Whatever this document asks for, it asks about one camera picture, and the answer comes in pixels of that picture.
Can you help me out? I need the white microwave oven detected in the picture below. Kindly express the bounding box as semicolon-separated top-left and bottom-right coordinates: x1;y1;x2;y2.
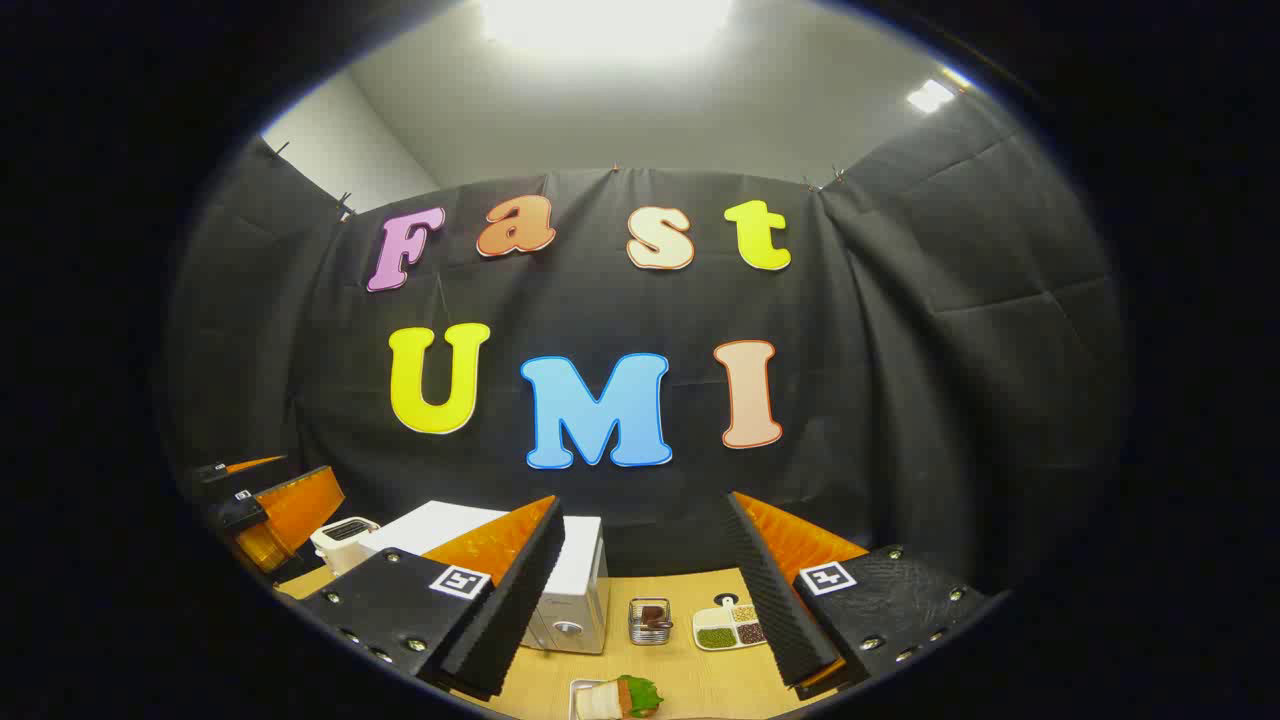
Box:
357;500;611;656

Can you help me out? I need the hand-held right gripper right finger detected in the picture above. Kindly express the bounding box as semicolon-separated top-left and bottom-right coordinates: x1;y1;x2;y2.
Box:
722;490;989;701

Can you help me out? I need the metal mesh basket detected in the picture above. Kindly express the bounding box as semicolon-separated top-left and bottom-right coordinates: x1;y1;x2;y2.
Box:
628;597;673;647

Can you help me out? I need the sandwich with lettuce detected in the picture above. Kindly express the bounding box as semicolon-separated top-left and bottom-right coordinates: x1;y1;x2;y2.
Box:
577;675;666;720

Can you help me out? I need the white toaster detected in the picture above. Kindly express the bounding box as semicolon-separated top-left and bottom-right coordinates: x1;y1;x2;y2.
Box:
310;516;381;577

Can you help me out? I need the black backdrop cloth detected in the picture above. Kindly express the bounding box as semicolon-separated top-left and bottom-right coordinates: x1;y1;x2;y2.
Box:
160;95;1131;641

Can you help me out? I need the white divided bean dish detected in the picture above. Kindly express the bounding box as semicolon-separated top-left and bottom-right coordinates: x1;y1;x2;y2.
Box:
693;595;769;652

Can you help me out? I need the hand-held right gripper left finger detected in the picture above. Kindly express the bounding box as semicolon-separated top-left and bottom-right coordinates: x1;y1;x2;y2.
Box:
298;495;567;701

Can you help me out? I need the small white tray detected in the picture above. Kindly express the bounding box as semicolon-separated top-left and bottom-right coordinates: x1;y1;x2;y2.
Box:
568;678;661;720

